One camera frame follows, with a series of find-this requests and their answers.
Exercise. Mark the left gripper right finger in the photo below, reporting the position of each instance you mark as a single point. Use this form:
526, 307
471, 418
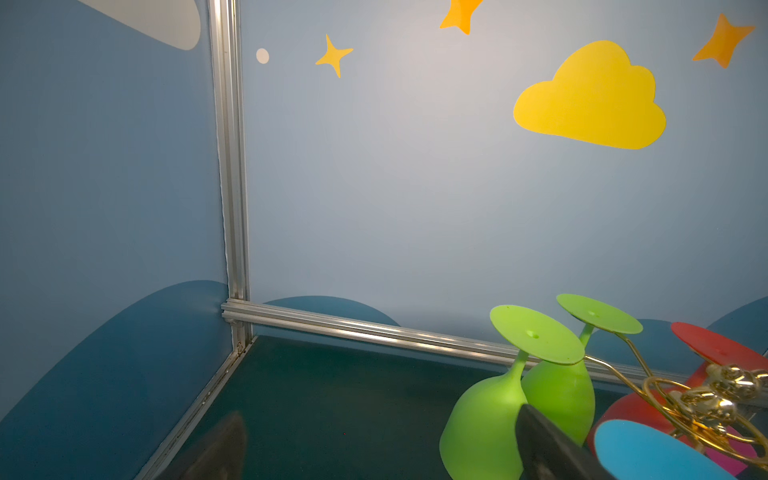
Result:
548, 453

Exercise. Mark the red wine glass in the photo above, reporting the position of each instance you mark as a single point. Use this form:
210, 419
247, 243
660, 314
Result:
706, 347

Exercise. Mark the gold wire glass rack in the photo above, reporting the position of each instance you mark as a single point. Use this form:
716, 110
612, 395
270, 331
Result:
707, 416

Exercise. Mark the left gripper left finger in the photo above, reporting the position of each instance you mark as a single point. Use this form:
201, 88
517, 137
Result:
219, 454

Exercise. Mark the green wine glass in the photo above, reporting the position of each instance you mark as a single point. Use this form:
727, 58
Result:
479, 440
565, 393

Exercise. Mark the green wine glass left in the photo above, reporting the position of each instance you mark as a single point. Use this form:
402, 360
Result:
479, 440

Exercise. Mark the green wine glass back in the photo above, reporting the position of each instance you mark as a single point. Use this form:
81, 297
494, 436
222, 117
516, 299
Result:
565, 393

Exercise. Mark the pink wine glass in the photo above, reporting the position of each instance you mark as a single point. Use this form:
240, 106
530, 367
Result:
733, 466

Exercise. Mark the blue wine glass left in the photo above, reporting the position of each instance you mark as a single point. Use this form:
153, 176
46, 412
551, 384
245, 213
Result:
630, 450

